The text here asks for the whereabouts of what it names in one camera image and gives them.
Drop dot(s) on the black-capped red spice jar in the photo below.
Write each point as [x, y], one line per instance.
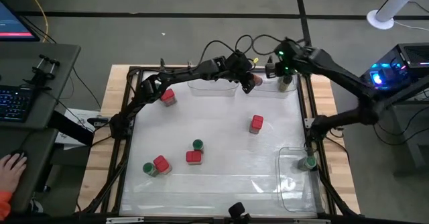
[257, 80]

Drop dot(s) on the black computer mouse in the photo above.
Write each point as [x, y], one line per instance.
[19, 153]

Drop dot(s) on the person's hand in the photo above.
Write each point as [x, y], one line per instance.
[11, 170]

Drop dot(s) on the white cardboard box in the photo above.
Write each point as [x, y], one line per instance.
[83, 115]

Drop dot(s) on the person's forearm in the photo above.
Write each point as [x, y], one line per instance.
[4, 205]

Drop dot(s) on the green-lidded glass spice jar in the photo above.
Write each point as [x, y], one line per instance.
[308, 163]
[149, 168]
[198, 145]

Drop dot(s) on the laptop screen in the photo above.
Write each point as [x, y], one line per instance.
[13, 23]

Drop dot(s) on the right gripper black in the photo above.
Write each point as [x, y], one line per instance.
[285, 61]

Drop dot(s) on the black-capped olive spice jar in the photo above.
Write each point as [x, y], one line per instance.
[285, 84]

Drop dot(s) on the black desktop computer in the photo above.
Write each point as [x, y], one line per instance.
[412, 59]

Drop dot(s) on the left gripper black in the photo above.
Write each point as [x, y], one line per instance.
[238, 65]

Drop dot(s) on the clear plastic bin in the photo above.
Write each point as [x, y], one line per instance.
[268, 90]
[295, 190]
[212, 89]

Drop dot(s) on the dark grey desk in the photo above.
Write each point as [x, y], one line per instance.
[20, 59]

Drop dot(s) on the black clamp stand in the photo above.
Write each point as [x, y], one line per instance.
[43, 70]

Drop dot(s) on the black rounded object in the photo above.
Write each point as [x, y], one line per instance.
[237, 210]

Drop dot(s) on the black aluminium table frame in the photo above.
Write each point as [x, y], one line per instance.
[313, 96]

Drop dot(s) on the backlit keyboard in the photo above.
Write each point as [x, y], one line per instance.
[15, 103]

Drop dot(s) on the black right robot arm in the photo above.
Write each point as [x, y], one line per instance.
[335, 70]

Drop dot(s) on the white tower fan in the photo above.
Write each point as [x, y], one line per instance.
[382, 19]

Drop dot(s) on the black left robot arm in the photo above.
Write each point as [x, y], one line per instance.
[187, 72]

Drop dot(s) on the red-lidded smoked paprika tin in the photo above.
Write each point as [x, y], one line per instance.
[168, 96]
[194, 157]
[162, 164]
[256, 123]

